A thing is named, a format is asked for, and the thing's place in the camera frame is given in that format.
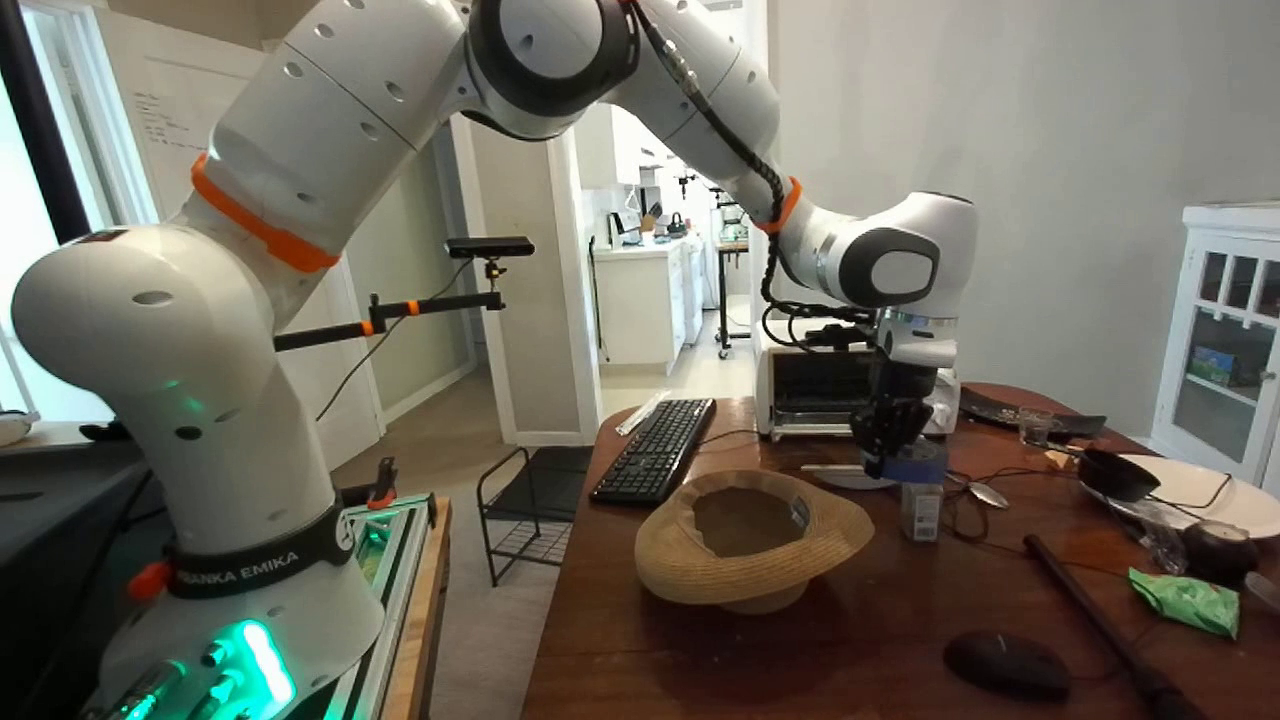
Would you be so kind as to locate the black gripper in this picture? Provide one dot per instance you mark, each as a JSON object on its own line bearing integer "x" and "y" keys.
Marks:
{"x": 899, "y": 404}

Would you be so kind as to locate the tan straw hat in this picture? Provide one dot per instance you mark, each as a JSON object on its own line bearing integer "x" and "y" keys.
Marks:
{"x": 744, "y": 567}

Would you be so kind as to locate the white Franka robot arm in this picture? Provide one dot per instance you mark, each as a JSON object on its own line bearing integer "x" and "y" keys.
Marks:
{"x": 266, "y": 264}

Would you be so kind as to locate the metal spoon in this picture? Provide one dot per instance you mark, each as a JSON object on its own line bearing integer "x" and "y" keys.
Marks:
{"x": 989, "y": 492}

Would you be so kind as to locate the white toaster oven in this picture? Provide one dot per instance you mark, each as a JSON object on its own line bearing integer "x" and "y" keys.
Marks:
{"x": 813, "y": 386}

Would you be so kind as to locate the clear drinking glass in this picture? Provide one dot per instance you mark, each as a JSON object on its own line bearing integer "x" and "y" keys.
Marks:
{"x": 1038, "y": 431}

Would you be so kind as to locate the black computer mouse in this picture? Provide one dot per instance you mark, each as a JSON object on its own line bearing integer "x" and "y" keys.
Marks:
{"x": 1004, "y": 665}

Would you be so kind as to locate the black computer keyboard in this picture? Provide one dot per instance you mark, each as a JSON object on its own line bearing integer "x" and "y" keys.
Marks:
{"x": 652, "y": 454}

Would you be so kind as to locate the long black stick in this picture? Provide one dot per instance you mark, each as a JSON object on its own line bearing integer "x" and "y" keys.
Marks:
{"x": 1107, "y": 624}

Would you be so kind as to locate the green crumpled packet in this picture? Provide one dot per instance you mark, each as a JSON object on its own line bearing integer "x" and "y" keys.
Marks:
{"x": 1187, "y": 602}

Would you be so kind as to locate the small black gadget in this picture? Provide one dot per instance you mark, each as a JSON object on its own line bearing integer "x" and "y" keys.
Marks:
{"x": 1221, "y": 553}

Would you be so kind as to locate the white glass door cabinet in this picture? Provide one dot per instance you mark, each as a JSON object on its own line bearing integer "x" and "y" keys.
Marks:
{"x": 1225, "y": 346}

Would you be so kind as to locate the black metal stool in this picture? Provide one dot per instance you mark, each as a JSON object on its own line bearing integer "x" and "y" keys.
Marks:
{"x": 534, "y": 484}

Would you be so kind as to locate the wooden workbench top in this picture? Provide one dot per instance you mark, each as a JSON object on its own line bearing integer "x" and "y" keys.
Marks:
{"x": 427, "y": 624}

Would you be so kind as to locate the whiteboard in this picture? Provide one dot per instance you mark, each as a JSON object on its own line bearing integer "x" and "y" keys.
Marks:
{"x": 147, "y": 120}

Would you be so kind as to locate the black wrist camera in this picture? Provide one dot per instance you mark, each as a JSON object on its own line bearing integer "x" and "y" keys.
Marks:
{"x": 822, "y": 336}

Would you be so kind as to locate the black stereo camera bar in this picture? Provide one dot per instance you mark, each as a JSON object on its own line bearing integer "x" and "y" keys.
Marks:
{"x": 491, "y": 247}

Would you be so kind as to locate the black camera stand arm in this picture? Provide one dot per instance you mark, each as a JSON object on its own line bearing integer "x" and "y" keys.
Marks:
{"x": 401, "y": 318}

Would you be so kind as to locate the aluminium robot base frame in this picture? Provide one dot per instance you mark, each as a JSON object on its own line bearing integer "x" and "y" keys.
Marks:
{"x": 382, "y": 560}

